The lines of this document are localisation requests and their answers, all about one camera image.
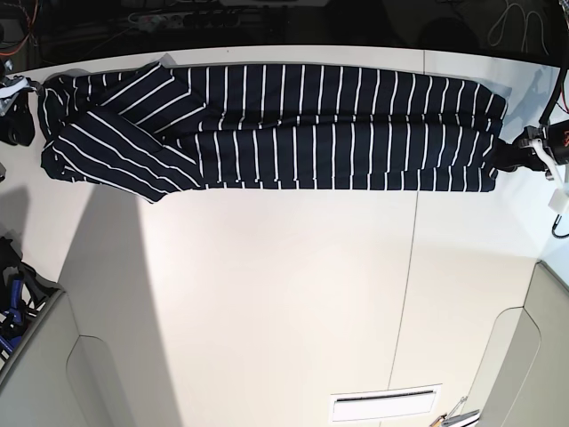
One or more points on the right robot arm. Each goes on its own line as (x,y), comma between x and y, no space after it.
(6,66)

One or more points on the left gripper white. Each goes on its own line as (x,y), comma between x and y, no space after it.
(539,149)

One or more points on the blue black items in bin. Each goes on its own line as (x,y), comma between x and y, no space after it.
(23,294)

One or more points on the tools at table edge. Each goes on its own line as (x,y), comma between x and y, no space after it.
(455,419)

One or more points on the navy white striped T-shirt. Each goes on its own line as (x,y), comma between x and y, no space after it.
(155,130)

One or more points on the grey panel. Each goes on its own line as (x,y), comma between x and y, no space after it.
(48,380)
(523,377)

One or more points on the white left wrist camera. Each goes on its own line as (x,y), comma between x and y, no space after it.
(559,201)

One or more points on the grey panel left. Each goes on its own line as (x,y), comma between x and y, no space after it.
(48,380)

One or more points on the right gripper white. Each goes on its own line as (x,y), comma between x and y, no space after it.
(17,124)

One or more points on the grey panel right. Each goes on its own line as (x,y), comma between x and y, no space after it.
(523,377)

